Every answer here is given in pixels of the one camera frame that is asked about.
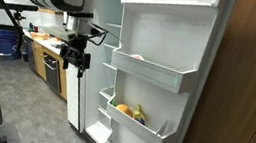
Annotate white door shelf with divider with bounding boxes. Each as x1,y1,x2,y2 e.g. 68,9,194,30
101,99,181,143

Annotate pineapple plush toy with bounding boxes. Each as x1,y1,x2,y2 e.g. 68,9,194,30
108,98,135,117

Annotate black bar-shaped stereo camera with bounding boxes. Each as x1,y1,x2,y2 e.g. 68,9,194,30
0,0,41,15

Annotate yellow banana plush toy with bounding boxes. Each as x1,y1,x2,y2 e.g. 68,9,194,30
131,103,146,122

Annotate blue recycling bin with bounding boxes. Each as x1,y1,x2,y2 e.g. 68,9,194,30
0,28,25,64

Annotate black built-in oven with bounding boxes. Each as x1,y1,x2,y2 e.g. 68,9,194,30
37,53,68,94

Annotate white door shelf bin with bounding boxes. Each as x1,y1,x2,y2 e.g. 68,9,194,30
107,48,201,97

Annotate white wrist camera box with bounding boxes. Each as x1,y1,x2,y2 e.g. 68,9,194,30
40,23,79,44

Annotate white freezer door with dispenser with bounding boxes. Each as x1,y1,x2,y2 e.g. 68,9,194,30
56,61,90,131

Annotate watermelon slice plush toy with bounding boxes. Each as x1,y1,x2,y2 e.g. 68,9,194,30
129,53,145,62

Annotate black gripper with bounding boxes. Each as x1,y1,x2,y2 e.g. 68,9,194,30
56,33,95,80

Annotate wooden kitchen counter cabinets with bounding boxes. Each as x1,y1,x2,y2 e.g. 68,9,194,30
14,30,77,101

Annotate purple eggplant plush toy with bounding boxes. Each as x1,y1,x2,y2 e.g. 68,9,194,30
134,115,147,126

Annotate wooden tray on counter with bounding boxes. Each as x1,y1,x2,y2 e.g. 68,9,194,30
29,31,50,41

